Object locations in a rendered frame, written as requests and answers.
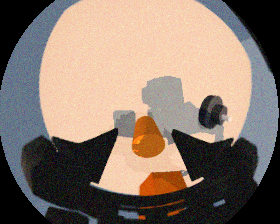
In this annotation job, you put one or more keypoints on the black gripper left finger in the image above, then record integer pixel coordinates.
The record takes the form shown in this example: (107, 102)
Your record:
(91, 155)

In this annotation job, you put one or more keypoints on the black round pedestal with silver shaft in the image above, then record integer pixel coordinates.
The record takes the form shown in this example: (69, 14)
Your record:
(213, 112)

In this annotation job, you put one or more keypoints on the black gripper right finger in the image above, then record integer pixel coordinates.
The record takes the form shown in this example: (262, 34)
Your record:
(197, 155)

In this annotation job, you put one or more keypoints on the orange knob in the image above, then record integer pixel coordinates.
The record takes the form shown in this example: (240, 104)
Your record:
(147, 140)

